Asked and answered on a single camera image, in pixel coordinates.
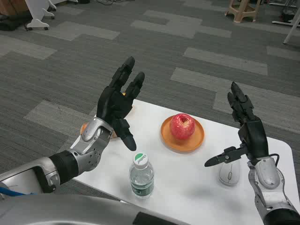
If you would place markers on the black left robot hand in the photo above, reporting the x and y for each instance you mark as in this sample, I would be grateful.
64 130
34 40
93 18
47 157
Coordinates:
112 105

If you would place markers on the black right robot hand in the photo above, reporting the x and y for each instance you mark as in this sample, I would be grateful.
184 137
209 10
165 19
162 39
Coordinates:
254 138

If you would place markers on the spiral bread roll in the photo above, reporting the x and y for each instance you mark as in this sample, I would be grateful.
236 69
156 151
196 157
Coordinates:
83 128

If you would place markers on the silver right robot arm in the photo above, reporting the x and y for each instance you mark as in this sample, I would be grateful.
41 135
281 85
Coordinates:
272 187

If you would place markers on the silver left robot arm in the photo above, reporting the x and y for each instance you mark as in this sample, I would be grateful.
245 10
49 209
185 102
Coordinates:
65 164

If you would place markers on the white computer mouse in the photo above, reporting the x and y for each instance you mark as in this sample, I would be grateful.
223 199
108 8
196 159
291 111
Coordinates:
229 174

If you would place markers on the orange round plate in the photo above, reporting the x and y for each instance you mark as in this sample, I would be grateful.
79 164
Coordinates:
182 144

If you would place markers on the red apple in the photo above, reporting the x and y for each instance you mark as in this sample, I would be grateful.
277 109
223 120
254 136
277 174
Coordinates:
182 127

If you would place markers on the clear plastic water bottle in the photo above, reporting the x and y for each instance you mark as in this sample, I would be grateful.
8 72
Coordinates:
141 178

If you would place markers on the silver robot chest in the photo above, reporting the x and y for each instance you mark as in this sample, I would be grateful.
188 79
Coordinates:
70 211

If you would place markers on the white wheeled stand base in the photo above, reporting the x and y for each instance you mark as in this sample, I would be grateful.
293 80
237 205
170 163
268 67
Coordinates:
37 11

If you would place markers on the black bag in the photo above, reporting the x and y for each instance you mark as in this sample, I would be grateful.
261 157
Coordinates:
11 23

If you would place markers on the white desk leg frame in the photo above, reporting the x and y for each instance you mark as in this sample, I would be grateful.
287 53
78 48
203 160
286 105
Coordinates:
291 28

